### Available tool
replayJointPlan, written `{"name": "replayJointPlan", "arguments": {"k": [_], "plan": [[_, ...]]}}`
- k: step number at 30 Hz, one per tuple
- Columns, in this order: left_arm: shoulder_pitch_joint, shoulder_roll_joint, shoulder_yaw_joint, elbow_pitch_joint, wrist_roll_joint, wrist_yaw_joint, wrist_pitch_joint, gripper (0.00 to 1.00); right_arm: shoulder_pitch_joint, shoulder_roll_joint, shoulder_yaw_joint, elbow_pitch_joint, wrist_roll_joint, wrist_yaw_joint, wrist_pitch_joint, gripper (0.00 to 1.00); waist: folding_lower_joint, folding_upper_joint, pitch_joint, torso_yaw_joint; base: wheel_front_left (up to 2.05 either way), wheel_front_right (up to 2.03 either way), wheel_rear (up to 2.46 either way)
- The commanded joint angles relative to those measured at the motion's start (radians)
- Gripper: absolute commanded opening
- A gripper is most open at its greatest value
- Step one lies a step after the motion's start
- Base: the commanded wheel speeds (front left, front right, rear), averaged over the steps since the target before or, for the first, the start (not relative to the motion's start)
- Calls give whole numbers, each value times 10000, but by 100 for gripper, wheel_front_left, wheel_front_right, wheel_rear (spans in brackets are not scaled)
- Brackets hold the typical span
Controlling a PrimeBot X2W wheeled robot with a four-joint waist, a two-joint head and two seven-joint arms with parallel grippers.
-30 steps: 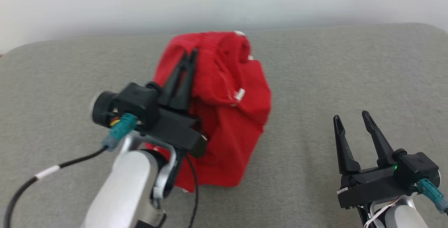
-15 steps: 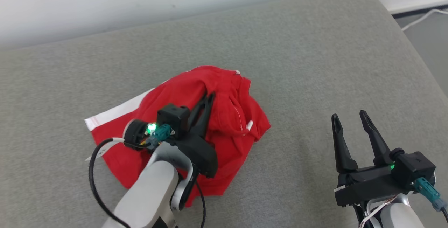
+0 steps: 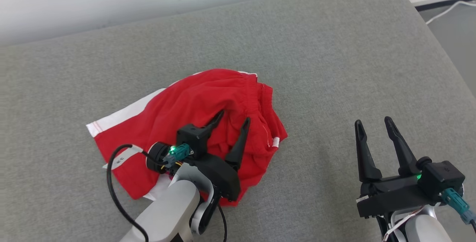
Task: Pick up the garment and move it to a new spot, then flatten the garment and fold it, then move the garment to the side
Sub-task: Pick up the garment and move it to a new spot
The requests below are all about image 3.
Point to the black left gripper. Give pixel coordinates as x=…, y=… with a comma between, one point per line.
x=223, y=178

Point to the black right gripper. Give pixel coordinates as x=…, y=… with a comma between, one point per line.
x=394, y=193

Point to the red shorts with white stripes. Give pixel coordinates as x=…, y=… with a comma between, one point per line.
x=193, y=97

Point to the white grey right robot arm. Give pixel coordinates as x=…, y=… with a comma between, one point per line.
x=420, y=231

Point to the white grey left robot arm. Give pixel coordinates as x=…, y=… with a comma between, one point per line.
x=167, y=212

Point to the grey fabric sofa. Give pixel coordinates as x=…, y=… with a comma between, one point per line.
x=334, y=67

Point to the dark baseboard strip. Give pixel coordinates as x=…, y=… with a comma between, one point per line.
x=435, y=5

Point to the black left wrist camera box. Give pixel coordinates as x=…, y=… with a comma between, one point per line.
x=191, y=136

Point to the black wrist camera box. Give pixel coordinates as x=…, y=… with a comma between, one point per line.
x=442, y=177
x=191, y=136

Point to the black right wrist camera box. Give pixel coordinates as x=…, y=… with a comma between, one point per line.
x=442, y=177

